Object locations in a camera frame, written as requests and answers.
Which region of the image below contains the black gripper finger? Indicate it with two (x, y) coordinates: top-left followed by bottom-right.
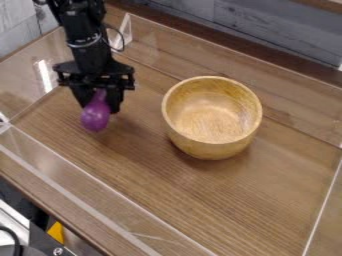
(71, 87), (95, 107)
(106, 88), (124, 114)

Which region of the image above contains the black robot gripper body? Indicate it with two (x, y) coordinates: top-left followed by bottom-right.
(52, 38), (136, 92)

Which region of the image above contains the purple toy eggplant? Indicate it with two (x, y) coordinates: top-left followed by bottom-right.
(80, 89), (111, 132)

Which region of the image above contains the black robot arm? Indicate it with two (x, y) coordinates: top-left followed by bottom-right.
(33, 0), (135, 114)

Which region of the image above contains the brown wooden bowl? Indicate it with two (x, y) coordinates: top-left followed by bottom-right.
(162, 76), (263, 160)

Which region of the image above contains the clear acrylic table barrier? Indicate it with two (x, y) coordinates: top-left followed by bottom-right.
(0, 8), (342, 256)

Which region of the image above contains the yellow black device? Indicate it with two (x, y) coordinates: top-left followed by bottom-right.
(28, 222), (77, 256)

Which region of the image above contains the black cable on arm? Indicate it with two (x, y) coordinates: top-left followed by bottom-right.
(103, 25), (127, 54)

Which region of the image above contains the clear acrylic corner bracket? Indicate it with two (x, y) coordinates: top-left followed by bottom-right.
(107, 14), (132, 53)

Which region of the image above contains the black cable bottom left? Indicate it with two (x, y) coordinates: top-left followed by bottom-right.
(0, 226), (23, 256)

